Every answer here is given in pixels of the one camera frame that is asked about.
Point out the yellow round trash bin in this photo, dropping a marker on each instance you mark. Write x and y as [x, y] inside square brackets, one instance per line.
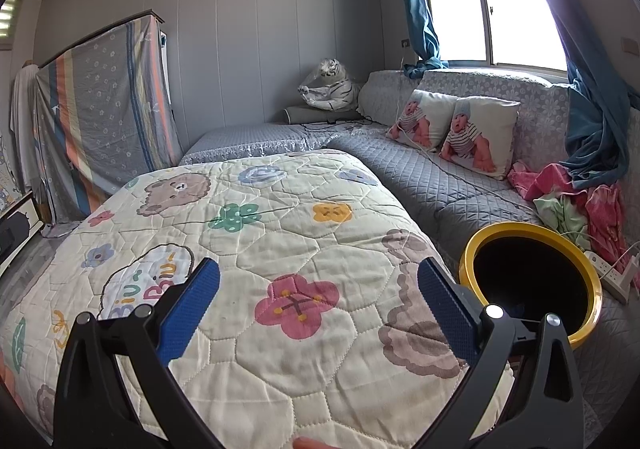
[467, 249]

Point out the white framed low cabinet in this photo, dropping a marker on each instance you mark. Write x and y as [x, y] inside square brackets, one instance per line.
[22, 209]

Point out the pink floral cloth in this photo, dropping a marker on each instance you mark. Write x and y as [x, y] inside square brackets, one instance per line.
[605, 209]

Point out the white hanging cloth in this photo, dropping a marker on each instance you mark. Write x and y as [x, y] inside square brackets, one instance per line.
[25, 129]

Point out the blue curtain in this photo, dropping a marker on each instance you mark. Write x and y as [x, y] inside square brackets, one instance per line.
[417, 14]
[595, 129]

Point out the plush tiger in plastic bag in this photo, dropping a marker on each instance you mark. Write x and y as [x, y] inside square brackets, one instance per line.
[330, 86]

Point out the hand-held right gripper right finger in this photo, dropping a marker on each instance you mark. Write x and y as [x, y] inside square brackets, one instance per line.
[450, 314]

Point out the grey bolster pillow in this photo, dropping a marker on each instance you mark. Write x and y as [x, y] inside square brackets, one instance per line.
[310, 115]

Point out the window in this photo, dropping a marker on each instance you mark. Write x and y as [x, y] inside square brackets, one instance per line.
[500, 4]

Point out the person's right hand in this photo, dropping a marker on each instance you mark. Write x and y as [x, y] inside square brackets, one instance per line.
[312, 443]

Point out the green cloth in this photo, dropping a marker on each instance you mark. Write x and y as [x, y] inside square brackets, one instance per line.
[557, 219]

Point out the cartoon bear quilt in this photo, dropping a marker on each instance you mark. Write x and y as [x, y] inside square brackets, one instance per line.
[280, 239]

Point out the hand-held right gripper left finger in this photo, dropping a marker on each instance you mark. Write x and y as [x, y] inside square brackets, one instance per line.
[190, 314]

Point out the wall switch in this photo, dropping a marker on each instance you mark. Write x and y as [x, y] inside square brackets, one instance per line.
[628, 47]

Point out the baby print pillow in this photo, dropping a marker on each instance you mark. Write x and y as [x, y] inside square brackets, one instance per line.
[477, 139]
[420, 121]

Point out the white power strip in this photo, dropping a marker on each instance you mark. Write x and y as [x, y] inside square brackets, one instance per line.
[607, 276]

